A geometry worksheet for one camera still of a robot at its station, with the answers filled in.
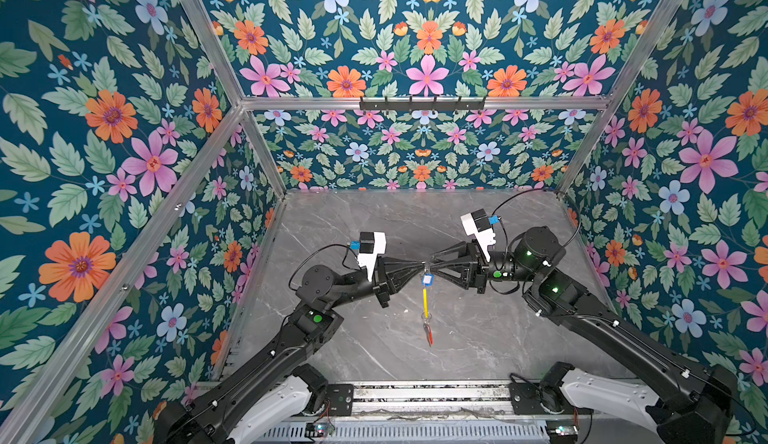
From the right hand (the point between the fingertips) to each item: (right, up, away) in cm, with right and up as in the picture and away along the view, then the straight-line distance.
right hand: (435, 263), depth 56 cm
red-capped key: (-1, -17, +10) cm, 20 cm away
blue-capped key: (-1, -4, +5) cm, 6 cm away
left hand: (-2, -1, -2) cm, 3 cm away
